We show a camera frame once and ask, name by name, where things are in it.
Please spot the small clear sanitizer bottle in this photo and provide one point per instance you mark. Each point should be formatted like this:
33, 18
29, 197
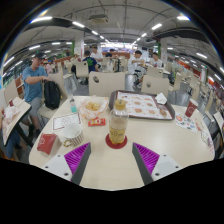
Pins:
72, 106

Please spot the beige neighbouring table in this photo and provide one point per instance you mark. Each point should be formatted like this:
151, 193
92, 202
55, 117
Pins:
16, 120

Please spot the red paper cup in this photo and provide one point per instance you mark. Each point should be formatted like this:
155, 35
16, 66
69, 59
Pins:
191, 108

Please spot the small red sauce packet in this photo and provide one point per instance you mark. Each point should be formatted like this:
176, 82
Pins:
96, 122

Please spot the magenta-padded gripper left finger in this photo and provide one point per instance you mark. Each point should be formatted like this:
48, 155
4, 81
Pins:
75, 160

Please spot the clear bag of fried food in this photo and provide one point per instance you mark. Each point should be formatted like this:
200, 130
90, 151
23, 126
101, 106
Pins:
92, 107

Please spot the person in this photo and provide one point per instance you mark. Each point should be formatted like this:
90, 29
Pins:
8, 145
98, 56
32, 85
108, 55
136, 65
156, 61
90, 63

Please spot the clear bottle with yellow drink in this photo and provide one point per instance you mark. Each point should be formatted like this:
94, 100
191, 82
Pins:
118, 128

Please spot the ceiling strip lights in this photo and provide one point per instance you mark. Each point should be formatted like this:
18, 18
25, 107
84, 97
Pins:
78, 24

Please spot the ceiling air conditioner unit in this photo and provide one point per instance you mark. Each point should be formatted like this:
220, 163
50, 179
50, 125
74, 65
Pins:
98, 18

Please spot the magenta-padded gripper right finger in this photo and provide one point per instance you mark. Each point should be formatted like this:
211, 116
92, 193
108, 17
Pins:
148, 160

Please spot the beige chairs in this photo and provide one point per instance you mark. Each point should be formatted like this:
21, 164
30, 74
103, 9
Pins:
106, 83

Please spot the flat round red coaster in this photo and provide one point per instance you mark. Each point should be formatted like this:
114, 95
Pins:
110, 144

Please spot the red pouch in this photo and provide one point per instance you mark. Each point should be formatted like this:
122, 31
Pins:
46, 143

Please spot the crumpled white tissue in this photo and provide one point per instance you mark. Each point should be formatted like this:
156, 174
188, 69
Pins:
161, 98

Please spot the white mug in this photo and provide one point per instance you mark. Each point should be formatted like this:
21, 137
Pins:
73, 133

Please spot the white card with red border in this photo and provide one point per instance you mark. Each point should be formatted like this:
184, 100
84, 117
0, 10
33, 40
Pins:
66, 121

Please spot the brown food tray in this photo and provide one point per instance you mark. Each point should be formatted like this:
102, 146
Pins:
143, 106

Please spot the colourful printed flyer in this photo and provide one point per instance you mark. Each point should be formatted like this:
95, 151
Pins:
186, 122

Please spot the black backpack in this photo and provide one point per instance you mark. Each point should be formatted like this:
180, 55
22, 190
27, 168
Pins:
52, 95

